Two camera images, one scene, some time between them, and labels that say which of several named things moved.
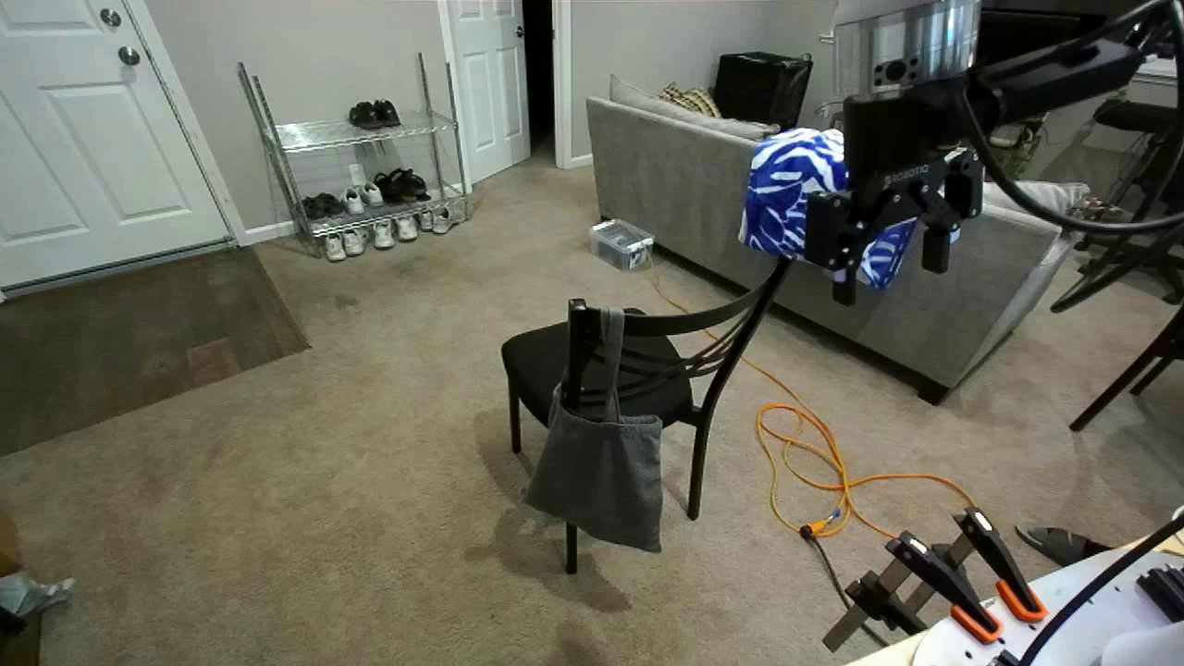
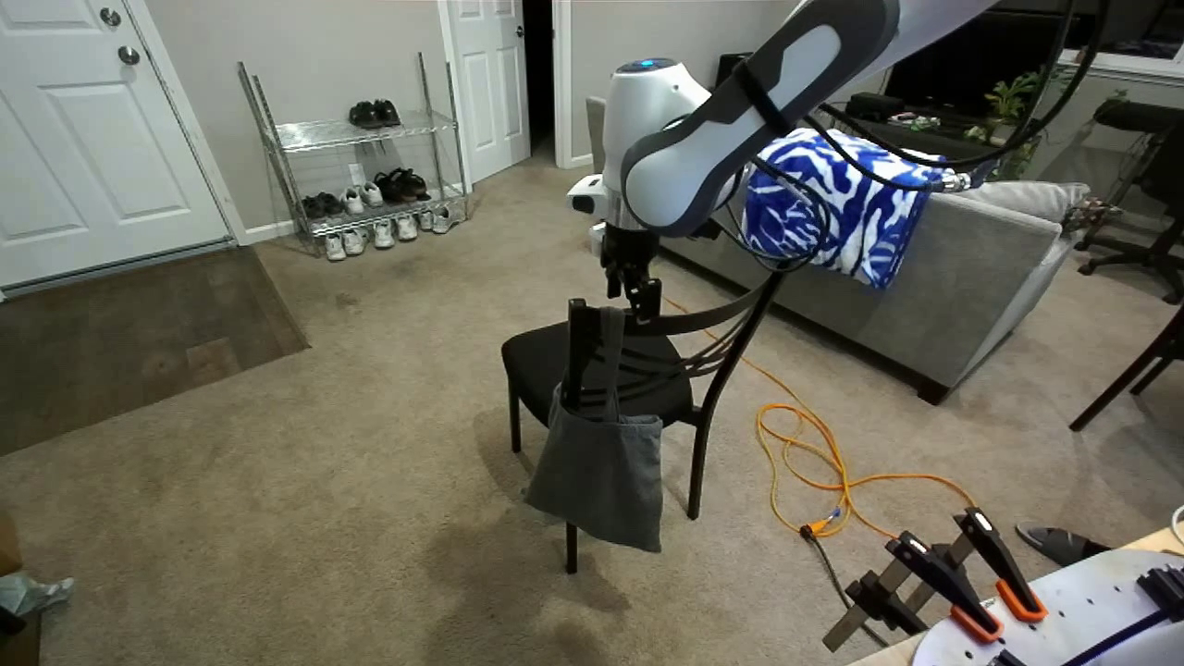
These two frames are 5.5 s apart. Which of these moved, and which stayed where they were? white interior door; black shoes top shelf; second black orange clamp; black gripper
Moved: black gripper
Stayed: white interior door; black shoes top shelf; second black orange clamp
